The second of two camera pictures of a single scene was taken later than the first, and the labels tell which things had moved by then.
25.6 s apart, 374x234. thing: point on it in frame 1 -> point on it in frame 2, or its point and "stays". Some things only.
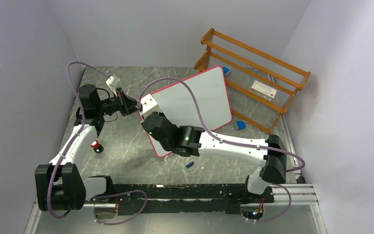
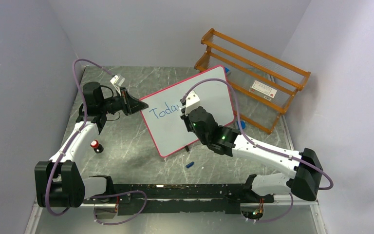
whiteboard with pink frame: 177,104 stays
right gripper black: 159,114 -> 186,118
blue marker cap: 189,165 stays
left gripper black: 126,105 stays
